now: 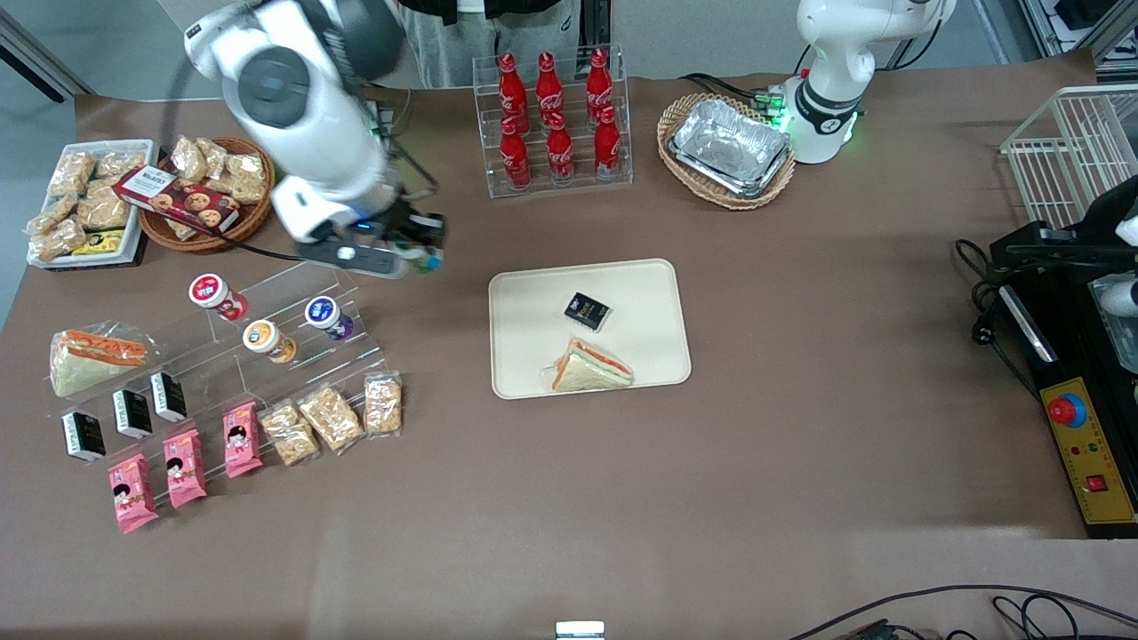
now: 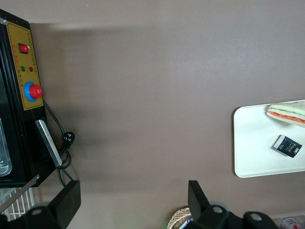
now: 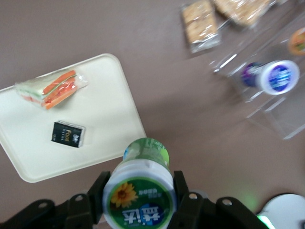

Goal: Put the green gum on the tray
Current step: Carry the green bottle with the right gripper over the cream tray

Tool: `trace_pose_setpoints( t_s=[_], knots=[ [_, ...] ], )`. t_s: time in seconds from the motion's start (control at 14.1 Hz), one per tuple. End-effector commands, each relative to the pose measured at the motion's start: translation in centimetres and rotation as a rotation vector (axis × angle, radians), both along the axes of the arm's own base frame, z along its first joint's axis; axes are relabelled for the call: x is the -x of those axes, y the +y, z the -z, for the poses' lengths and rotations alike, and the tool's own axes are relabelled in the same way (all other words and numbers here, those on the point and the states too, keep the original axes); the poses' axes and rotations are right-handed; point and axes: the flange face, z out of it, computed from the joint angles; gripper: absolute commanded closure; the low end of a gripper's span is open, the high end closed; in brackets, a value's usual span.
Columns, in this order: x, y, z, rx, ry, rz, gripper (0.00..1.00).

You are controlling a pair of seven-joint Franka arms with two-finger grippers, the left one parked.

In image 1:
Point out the orange yogurt cup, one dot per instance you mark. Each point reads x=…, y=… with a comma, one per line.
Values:
x=260, y=335

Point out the brown wicker basket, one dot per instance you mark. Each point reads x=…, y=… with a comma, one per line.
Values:
x=204, y=242
x=729, y=202

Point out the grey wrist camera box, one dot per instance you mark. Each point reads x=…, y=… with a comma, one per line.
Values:
x=347, y=256

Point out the black yellow control box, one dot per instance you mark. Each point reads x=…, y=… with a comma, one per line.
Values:
x=1089, y=462

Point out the white rectangular snack tray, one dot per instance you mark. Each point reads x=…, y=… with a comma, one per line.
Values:
x=133, y=242

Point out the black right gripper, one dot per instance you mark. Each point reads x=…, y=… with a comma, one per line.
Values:
x=411, y=223

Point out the yellow snack pack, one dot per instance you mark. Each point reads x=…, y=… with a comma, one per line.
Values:
x=98, y=244

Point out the person in dark jacket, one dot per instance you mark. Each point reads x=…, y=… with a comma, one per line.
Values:
x=462, y=53

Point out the dark metal frame bar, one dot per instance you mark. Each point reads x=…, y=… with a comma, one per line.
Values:
x=31, y=73

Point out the wrapped triangle sandwich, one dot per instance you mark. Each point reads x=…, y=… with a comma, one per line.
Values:
x=591, y=369
x=89, y=364

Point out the clear acrylic bottle rack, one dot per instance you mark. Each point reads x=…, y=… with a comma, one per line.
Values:
x=578, y=188

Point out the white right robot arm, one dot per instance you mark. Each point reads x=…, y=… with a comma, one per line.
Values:
x=311, y=133

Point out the red cookie box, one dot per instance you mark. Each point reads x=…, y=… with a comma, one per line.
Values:
x=178, y=200

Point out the clear acrylic tiered shelf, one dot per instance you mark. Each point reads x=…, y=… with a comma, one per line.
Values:
x=222, y=356

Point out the red cola bottle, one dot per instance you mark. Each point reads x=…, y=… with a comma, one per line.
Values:
x=549, y=89
x=515, y=160
x=559, y=156
x=513, y=93
x=598, y=84
x=607, y=147

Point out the red gum bottle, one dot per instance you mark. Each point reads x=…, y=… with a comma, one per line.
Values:
x=209, y=289

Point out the aluminium foil tray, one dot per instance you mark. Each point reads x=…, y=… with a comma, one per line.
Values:
x=729, y=142

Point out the aluminium frame rack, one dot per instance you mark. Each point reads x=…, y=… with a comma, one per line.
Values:
x=1116, y=31

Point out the red emergency stop button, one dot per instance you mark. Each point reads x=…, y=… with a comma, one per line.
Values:
x=1065, y=411

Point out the flat black snack pack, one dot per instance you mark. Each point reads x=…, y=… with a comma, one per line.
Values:
x=587, y=311

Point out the black clamp stand device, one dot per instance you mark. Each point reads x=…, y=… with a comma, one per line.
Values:
x=1111, y=209

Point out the pink cartoon snack pack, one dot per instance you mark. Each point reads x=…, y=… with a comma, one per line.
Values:
x=133, y=493
x=184, y=468
x=242, y=440

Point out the clear bag of peanut brittle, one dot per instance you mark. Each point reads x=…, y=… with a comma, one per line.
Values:
x=218, y=158
x=58, y=242
x=49, y=216
x=331, y=418
x=289, y=434
x=73, y=173
x=105, y=207
x=249, y=178
x=188, y=160
x=120, y=164
x=383, y=404

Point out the small white device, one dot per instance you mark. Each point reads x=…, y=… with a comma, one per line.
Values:
x=580, y=631

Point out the cream plastic tray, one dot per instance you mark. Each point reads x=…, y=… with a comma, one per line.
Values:
x=640, y=293

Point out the purple yogurt cup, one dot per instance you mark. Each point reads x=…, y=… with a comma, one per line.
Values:
x=322, y=312

